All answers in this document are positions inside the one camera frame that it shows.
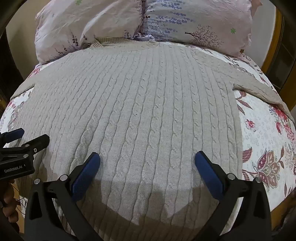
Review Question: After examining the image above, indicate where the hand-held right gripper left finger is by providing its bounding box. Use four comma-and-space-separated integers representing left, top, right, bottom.
25, 152, 104, 241

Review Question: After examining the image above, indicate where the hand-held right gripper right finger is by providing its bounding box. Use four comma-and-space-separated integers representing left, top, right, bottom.
194, 151, 272, 241

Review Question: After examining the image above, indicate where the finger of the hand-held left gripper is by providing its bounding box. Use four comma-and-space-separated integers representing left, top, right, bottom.
0, 128, 25, 149
0, 134, 50, 160

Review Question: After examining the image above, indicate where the beige cable-knit sweater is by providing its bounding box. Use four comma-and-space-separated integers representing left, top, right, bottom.
10, 37, 288, 241

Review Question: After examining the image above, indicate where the person's left hand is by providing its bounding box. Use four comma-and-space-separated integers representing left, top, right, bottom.
1, 180, 19, 223

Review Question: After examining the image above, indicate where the floral bed sheet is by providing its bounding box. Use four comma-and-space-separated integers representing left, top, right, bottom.
0, 43, 296, 215

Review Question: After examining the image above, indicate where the floral pillow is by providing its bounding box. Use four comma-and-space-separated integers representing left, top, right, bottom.
34, 0, 148, 65
139, 0, 253, 57

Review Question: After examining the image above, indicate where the wooden bed frame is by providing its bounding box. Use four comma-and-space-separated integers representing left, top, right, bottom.
260, 10, 296, 116

